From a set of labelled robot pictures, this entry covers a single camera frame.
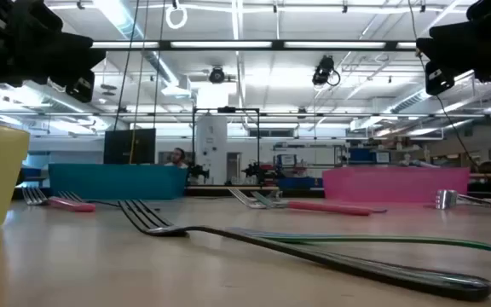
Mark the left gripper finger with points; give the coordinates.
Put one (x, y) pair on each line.
(79, 55)
(81, 87)

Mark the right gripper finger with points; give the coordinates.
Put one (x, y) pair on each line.
(439, 81)
(450, 42)

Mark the black metal fork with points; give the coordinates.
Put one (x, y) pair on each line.
(71, 196)
(399, 277)

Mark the black background robot arm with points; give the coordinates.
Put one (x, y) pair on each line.
(198, 171)
(256, 171)

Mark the black panel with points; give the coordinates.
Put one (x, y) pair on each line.
(126, 147)

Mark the blue plastic bin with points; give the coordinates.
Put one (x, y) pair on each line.
(117, 181)

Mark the blue background cabinet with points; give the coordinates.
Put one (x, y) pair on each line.
(369, 155)

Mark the red plastic bin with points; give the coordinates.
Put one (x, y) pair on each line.
(394, 185)

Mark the person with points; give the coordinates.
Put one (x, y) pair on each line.
(178, 157)

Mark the round black ceiling device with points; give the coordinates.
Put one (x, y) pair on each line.
(217, 75)

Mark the white column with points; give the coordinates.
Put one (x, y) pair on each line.
(211, 145)

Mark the blue background crate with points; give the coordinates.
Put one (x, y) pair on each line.
(298, 183)

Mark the black overhead camera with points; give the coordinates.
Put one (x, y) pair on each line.
(323, 70)

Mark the black background station frame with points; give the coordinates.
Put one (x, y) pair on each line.
(226, 110)

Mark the black aluminium table frame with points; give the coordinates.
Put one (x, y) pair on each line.
(228, 192)

